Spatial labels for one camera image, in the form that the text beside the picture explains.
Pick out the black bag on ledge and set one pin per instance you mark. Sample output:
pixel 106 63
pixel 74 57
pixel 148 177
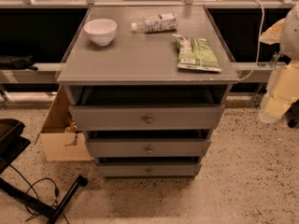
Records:
pixel 17 63

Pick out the white ceramic bowl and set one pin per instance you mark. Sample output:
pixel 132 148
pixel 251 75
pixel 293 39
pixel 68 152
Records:
pixel 101 31

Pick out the grey bottom drawer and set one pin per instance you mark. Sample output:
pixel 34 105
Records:
pixel 150 170

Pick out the green snack bag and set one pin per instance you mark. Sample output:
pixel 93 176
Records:
pixel 196 54

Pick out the clear plastic water bottle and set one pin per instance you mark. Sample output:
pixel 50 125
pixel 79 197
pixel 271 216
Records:
pixel 156 23

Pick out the grey top drawer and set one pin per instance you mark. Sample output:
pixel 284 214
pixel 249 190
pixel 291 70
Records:
pixel 127 118

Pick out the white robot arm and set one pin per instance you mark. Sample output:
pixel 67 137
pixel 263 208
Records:
pixel 286 33

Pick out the grey drawer cabinet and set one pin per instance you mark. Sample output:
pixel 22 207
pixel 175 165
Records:
pixel 142 70

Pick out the cardboard box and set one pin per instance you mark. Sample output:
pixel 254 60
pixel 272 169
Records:
pixel 60 136

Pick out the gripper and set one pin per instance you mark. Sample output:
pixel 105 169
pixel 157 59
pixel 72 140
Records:
pixel 291 36

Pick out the grey middle drawer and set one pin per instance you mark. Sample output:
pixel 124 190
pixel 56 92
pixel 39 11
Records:
pixel 147 148

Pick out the black tray on stand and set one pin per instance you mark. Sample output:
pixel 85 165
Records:
pixel 12 144

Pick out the grey drawer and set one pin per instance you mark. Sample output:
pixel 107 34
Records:
pixel 147 148
pixel 150 170
pixel 127 118

